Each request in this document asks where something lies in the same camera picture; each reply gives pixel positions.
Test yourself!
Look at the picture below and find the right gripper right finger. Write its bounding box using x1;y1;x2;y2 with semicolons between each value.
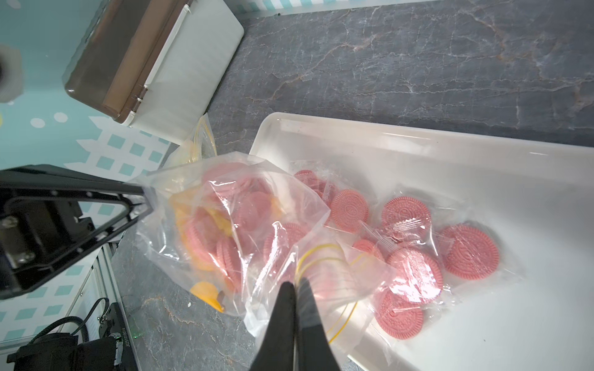
295;278;340;371

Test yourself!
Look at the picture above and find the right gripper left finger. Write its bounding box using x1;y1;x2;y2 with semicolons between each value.
250;282;296;371

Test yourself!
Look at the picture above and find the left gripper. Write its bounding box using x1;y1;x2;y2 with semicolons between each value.
1;165;153;299

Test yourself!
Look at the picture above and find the ziploc bag of cookies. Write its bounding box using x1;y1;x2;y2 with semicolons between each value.
136;152;388;354
163;114;217;168

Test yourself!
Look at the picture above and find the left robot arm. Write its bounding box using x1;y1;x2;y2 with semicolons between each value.
1;165;153;370

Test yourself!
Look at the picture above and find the white toolbox brown lid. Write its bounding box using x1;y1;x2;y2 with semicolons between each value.
63;0;244;144

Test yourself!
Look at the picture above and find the white rectangular tray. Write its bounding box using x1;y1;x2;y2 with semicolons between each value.
250;113;593;370

